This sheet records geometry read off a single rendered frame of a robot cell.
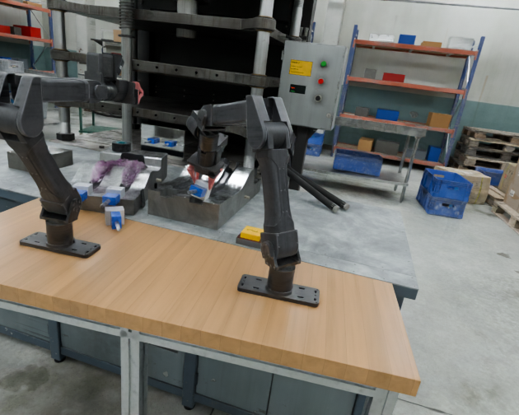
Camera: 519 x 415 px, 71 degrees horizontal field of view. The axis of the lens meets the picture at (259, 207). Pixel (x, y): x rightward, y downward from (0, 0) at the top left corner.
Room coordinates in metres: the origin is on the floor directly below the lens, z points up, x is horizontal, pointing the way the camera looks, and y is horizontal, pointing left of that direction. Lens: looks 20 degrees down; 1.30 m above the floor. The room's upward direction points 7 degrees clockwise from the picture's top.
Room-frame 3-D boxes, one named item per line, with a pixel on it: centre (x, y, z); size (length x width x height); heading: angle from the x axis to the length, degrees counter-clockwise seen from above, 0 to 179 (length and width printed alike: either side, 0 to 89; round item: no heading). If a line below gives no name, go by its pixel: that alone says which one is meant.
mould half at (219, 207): (1.37, 0.19, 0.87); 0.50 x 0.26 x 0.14; 166
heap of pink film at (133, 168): (1.37, 0.55, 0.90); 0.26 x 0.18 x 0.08; 3
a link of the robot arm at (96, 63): (1.05, 0.50, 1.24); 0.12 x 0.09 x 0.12; 172
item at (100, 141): (2.37, 0.56, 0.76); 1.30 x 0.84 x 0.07; 76
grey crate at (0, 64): (5.75, 4.06, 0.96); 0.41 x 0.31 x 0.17; 65
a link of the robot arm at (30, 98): (0.88, 0.52, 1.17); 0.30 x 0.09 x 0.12; 172
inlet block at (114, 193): (1.11, 0.49, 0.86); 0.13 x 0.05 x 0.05; 1
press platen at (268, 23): (2.37, 0.55, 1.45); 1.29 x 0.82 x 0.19; 76
